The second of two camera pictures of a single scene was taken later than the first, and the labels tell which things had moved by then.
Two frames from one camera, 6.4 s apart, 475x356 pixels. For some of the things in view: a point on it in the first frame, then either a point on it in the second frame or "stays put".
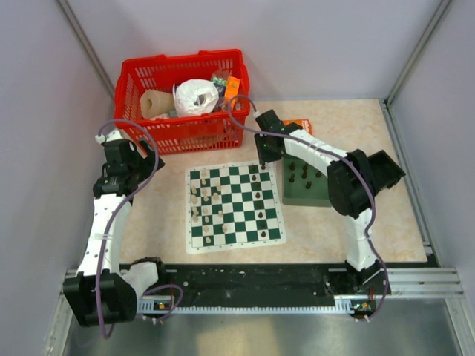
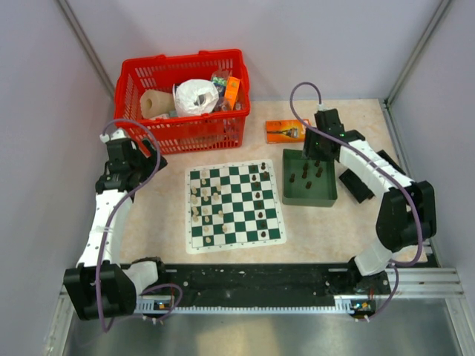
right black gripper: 263,157 to 309,152
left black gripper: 145,162 stays put
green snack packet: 220,79 stays put
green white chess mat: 232,206 stays put
